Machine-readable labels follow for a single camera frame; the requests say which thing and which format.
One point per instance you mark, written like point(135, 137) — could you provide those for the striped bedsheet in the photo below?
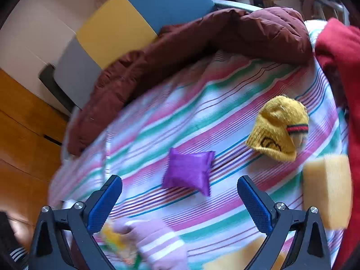
point(197, 118)

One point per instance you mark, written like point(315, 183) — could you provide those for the yellow sponge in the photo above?
point(326, 191)
point(239, 256)

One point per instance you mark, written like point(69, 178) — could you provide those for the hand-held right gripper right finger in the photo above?
point(254, 202)

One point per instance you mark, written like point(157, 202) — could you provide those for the yellow knitted sock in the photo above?
point(275, 123)

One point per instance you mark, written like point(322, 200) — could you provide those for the maroon padded jacket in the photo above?
point(197, 36)

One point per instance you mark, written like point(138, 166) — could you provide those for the yellow green carton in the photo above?
point(121, 242)

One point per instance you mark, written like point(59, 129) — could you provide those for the grey yellow blue headboard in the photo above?
point(118, 33)

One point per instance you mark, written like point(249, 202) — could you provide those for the grey bed frame rail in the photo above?
point(239, 5)

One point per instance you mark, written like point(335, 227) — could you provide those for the purple satin pouch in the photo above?
point(188, 171)

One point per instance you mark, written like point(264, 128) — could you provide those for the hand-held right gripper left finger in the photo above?
point(104, 205)

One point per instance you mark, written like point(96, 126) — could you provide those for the pink striped sock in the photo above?
point(157, 242)

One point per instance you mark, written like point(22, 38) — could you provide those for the red cloth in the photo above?
point(346, 62)

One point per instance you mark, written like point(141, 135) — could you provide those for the black upright board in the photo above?
point(56, 87)

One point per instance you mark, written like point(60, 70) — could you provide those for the orange wooden wardrobe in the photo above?
point(22, 146)

